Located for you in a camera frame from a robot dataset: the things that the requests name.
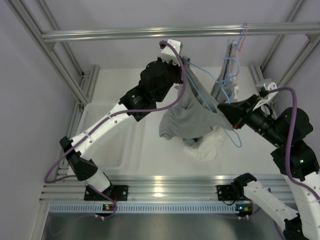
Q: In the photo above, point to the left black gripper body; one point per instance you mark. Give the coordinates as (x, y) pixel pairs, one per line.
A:
(173, 75)

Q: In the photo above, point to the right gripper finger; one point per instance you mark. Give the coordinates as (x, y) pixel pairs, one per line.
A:
(234, 122)
(238, 109)

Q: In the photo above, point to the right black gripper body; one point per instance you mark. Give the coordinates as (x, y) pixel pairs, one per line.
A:
(262, 123)

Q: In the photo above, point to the grey tank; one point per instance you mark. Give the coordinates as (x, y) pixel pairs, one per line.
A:
(194, 116)
(218, 92)

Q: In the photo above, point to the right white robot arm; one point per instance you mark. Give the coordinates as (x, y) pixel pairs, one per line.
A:
(295, 160)

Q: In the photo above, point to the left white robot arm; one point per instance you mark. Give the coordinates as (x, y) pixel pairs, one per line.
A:
(135, 105)

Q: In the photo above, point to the grey tank top on hanger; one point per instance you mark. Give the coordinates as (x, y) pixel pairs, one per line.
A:
(218, 92)

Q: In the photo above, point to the white tank top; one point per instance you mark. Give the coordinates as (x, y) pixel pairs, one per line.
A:
(205, 148)

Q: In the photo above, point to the white plastic basket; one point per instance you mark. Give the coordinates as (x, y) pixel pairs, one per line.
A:
(116, 145)

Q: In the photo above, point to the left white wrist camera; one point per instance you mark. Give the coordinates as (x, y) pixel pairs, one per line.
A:
(169, 50)

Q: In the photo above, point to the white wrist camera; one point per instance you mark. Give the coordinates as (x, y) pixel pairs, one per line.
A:
(169, 50)
(264, 87)

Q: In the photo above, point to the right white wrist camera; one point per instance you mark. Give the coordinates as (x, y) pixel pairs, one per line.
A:
(264, 87)

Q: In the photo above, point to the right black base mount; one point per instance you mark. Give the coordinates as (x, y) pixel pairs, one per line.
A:
(227, 192)

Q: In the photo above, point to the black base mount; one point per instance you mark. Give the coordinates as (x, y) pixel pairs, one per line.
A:
(227, 192)
(118, 193)

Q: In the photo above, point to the pink wire hanger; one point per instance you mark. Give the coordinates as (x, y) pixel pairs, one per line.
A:
(238, 50)

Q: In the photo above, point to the right aluminium frame post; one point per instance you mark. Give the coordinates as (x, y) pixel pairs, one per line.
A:
(289, 54)

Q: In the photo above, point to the aluminium frame post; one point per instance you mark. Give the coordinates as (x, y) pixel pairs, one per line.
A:
(289, 54)
(84, 85)

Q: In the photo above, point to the aluminium hanging rail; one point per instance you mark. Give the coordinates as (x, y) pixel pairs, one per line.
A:
(253, 29)

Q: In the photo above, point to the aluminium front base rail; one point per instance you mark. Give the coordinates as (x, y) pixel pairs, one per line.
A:
(145, 189)

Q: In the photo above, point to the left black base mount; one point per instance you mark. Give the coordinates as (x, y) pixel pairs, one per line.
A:
(118, 193)

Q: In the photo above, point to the slotted grey cable duct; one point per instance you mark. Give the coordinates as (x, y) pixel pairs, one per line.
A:
(143, 208)

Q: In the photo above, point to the left aluminium frame post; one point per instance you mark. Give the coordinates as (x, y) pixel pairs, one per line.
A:
(84, 85)

